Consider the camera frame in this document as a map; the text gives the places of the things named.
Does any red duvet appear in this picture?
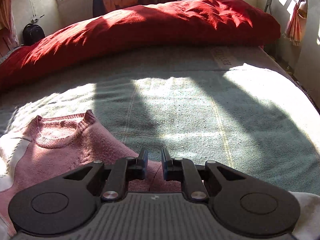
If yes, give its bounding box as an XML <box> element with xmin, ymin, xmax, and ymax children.
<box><xmin>1</xmin><ymin>0</ymin><xmax>281</xmax><ymax>91</ymax></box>

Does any black kettle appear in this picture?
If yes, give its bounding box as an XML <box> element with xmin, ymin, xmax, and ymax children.
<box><xmin>22</xmin><ymin>23</ymin><xmax>45</xmax><ymax>46</ymax></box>

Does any green plaid bed blanket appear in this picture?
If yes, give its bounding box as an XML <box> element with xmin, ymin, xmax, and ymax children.
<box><xmin>1</xmin><ymin>47</ymin><xmax>319</xmax><ymax>194</ymax></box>

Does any orange curtain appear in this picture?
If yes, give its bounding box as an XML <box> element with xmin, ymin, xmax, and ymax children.
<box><xmin>284</xmin><ymin>0</ymin><xmax>308</xmax><ymax>46</ymax></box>
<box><xmin>1</xmin><ymin>0</ymin><xmax>18</xmax><ymax>43</ymax></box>

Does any left orange curtain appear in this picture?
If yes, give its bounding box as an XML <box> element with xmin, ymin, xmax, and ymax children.
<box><xmin>1</xmin><ymin>0</ymin><xmax>18</xmax><ymax>43</ymax></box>

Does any pink and white sweater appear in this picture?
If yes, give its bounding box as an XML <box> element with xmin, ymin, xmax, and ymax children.
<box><xmin>1</xmin><ymin>110</ymin><xmax>319</xmax><ymax>239</ymax></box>

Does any right orange curtain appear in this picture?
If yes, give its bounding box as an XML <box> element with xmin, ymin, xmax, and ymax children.
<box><xmin>284</xmin><ymin>0</ymin><xmax>308</xmax><ymax>46</ymax></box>

